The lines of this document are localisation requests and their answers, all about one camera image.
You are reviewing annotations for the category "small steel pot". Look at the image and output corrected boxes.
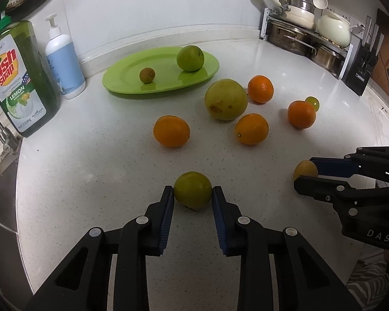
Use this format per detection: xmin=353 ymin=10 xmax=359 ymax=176
xmin=310 ymin=43 xmax=349 ymax=72

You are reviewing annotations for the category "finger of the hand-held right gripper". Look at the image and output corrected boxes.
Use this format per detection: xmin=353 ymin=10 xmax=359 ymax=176
xmin=293 ymin=175 xmax=389 ymax=208
xmin=309 ymin=147 xmax=389 ymax=185

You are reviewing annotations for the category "white frying pan cream handle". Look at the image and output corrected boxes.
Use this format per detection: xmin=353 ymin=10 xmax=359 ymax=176
xmin=251 ymin=0 xmax=317 ymax=32

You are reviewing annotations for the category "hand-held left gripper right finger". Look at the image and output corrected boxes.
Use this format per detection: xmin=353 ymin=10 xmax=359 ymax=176
xmin=212 ymin=186 xmax=365 ymax=311

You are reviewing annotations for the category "large yellow-green pear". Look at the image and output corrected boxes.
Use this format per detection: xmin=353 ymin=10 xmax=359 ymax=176
xmin=204 ymin=79 xmax=249 ymax=121

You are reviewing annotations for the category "green dish soap bottle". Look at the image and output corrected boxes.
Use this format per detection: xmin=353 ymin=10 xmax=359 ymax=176
xmin=0 ymin=16 xmax=61 ymax=138

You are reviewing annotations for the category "green apple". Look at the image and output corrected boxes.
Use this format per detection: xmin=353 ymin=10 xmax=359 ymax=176
xmin=176 ymin=45 xmax=204 ymax=72

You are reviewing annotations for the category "steel sink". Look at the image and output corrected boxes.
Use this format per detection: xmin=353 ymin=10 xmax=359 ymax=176
xmin=0 ymin=155 xmax=22 ymax=286

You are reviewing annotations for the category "black knife block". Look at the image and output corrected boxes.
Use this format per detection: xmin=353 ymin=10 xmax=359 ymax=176
xmin=342 ymin=16 xmax=385 ymax=97

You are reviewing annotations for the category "metal pot rack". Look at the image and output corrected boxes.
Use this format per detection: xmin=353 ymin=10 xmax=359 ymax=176
xmin=261 ymin=6 xmax=360 ymax=80

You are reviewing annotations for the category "white pump bottle blue label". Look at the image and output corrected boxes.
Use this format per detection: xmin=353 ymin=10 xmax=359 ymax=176
xmin=45 ymin=13 xmax=86 ymax=100

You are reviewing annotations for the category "small yellow-green fruit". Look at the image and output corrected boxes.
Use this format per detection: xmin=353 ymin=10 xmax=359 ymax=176
xmin=293 ymin=160 xmax=319 ymax=182

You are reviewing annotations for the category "striped cloth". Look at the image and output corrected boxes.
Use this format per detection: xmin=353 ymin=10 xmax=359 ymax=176
xmin=346 ymin=259 xmax=389 ymax=311

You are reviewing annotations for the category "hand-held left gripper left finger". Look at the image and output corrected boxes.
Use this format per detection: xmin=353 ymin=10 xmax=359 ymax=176
xmin=25 ymin=186 xmax=176 ymax=311

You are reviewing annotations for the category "large steel pot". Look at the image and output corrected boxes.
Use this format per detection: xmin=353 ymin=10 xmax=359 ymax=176
xmin=267 ymin=19 xmax=317 ymax=56

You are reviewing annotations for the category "small green round fruit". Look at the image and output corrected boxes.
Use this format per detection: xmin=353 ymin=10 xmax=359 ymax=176
xmin=173 ymin=171 xmax=213 ymax=210

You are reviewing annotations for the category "steel faucet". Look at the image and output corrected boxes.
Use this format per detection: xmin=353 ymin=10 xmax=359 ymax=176
xmin=0 ymin=102 xmax=20 ymax=157

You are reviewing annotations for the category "green oval plate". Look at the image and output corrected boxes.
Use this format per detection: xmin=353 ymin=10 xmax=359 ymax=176
xmin=102 ymin=47 xmax=220 ymax=95

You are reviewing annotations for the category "tangerine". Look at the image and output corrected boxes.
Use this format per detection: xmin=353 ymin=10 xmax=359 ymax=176
xmin=287 ymin=100 xmax=317 ymax=129
xmin=248 ymin=75 xmax=275 ymax=104

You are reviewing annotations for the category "small brown spotted fruit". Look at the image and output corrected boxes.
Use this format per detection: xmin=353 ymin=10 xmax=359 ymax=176
xmin=139 ymin=68 xmax=156 ymax=84

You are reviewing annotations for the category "white ceramic pot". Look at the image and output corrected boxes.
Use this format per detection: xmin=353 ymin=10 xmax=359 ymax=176
xmin=317 ymin=11 xmax=365 ymax=49

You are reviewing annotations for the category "orange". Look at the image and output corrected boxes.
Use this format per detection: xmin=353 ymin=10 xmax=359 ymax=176
xmin=235 ymin=113 xmax=269 ymax=146
xmin=153 ymin=115 xmax=191 ymax=147

